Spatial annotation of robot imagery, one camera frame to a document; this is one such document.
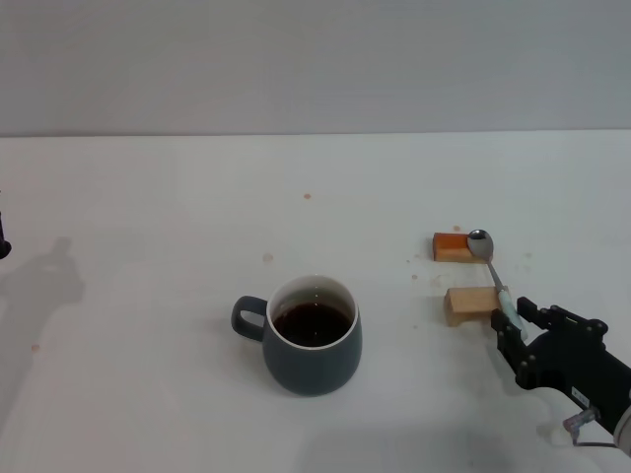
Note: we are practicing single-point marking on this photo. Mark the dark coffee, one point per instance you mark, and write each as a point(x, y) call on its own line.
point(313, 322)

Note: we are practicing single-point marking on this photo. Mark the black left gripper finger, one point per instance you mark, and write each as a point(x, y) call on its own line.
point(4, 244)

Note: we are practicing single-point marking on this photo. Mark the orange stained wooden block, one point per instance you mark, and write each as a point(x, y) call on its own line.
point(446, 249)

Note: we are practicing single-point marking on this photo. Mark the plain notched wooden block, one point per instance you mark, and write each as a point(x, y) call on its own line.
point(466, 305)

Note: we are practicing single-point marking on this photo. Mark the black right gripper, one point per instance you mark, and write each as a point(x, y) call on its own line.
point(577, 364)

